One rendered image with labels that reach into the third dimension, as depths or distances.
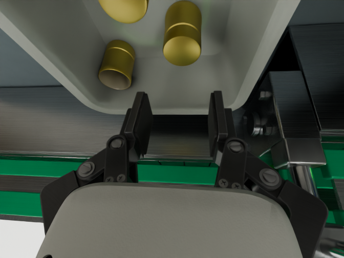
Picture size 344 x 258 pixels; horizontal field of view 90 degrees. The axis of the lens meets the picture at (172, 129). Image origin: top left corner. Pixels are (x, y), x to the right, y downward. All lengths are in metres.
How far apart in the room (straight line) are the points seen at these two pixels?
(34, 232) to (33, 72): 0.35
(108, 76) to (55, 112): 0.15
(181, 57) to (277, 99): 0.09
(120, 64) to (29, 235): 0.46
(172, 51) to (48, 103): 0.26
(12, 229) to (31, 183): 0.25
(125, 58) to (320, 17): 0.21
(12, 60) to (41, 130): 0.11
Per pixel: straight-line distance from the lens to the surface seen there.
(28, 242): 0.56
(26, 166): 0.36
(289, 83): 0.19
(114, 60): 0.20
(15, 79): 0.42
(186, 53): 0.17
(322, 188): 0.28
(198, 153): 0.24
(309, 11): 0.25
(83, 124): 0.31
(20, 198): 0.35
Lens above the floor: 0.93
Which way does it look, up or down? 23 degrees down
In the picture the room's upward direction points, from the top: 176 degrees counter-clockwise
